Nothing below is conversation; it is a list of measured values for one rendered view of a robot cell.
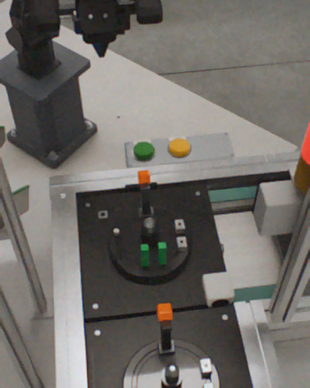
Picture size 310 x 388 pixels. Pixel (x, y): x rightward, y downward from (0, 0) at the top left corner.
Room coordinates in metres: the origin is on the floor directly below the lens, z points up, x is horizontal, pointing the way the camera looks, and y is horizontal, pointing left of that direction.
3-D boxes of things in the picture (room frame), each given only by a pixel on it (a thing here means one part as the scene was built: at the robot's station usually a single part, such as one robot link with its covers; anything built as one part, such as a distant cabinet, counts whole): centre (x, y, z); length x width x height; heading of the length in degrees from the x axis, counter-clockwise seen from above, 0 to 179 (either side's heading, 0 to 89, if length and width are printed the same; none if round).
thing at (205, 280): (0.54, 0.01, 1.01); 0.24 x 0.24 x 0.13; 8
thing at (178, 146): (0.77, -0.05, 0.96); 0.04 x 0.04 x 0.02
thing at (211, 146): (0.77, -0.05, 0.93); 0.21 x 0.07 x 0.06; 98
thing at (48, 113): (0.90, 0.23, 0.96); 0.15 x 0.15 x 0.20; 53
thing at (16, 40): (0.89, 0.22, 1.15); 0.09 x 0.07 x 0.06; 131
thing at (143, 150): (0.76, 0.02, 0.96); 0.04 x 0.04 x 0.02
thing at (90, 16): (0.68, 0.08, 1.33); 0.07 x 0.07 x 0.06; 9
